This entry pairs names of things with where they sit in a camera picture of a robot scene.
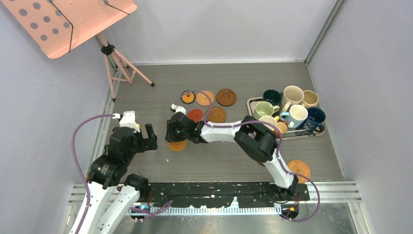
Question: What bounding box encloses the red round coaster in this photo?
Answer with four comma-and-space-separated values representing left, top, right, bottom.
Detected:
187, 108, 204, 123

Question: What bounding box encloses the light orange wooden coaster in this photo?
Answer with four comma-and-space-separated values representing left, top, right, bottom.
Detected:
168, 139, 187, 152

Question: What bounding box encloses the orange black face coaster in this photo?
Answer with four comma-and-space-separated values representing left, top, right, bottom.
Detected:
180, 90, 196, 104

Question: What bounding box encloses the woven rattan coaster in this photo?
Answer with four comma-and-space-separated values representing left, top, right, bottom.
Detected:
196, 91, 215, 106
287, 159, 311, 184

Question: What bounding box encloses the brown wooden coaster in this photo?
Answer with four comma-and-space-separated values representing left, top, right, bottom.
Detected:
206, 106, 227, 123

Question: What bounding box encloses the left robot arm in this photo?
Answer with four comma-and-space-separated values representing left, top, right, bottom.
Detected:
70, 124, 157, 234

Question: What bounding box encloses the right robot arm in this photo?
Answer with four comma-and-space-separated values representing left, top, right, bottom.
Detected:
165, 112, 299, 200

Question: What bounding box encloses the dark wooden coaster far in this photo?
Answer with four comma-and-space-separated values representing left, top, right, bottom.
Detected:
215, 89, 237, 106

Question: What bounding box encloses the yellow cup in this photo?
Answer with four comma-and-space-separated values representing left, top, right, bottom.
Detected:
259, 116, 277, 131

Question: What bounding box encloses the small brown cup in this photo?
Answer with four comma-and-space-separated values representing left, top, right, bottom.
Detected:
274, 121, 288, 138

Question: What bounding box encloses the light green mug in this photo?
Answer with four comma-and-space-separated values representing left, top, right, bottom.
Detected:
252, 101, 280, 120

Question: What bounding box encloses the dark green mug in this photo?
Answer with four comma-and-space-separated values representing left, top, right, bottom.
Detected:
262, 89, 282, 106

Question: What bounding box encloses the cream mug tall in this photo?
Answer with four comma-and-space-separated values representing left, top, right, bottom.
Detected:
280, 85, 304, 112

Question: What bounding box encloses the metal tray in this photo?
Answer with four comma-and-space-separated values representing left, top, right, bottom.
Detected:
246, 97, 326, 140

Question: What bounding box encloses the white light blue mug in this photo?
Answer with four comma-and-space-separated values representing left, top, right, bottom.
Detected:
280, 104, 308, 128

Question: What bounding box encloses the beige mug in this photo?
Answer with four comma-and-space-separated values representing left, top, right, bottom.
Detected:
300, 90, 319, 109

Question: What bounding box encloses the navy blue mug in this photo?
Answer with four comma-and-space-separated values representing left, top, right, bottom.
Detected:
303, 107, 326, 133

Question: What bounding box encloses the pink music stand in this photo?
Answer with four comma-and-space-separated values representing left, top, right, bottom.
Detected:
1, 0, 155, 101

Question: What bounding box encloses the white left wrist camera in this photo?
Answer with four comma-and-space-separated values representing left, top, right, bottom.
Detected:
112, 111, 141, 133

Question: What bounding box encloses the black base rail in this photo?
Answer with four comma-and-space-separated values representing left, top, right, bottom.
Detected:
138, 182, 310, 208

